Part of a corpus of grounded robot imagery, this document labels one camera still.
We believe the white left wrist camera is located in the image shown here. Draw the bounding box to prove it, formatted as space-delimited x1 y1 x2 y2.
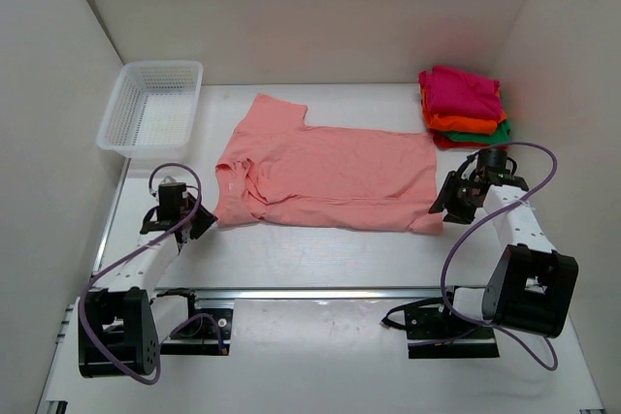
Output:
158 175 178 186

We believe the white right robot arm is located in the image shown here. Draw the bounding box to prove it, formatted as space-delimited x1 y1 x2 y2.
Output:
429 145 578 338

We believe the folded green t-shirt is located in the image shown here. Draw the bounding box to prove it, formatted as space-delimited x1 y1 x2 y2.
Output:
442 119 511 147

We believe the folded red t-shirt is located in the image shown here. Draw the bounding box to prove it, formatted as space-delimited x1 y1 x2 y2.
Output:
428 129 485 150

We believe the folded orange t-shirt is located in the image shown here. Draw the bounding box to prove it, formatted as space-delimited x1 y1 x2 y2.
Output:
421 89 507 135

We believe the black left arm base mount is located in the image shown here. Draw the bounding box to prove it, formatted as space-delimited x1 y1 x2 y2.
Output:
161 305 234 357

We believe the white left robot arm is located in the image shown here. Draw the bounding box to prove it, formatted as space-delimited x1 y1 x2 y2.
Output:
78 179 217 385

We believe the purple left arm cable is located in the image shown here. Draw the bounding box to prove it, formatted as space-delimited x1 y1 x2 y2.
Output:
80 163 227 385

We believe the white perforated plastic basket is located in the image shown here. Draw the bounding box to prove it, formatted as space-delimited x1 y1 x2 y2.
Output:
96 60 204 161

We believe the aluminium table rail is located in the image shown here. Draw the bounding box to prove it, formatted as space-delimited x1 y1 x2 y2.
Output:
86 149 544 303

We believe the folded magenta t-shirt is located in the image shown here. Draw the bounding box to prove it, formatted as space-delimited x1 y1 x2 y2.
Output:
418 66 503 120

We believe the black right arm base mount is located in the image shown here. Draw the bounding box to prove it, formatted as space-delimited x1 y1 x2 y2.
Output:
381 298 500 360

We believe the salmon pink t-shirt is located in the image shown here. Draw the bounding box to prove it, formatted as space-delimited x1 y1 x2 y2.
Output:
215 94 442 235

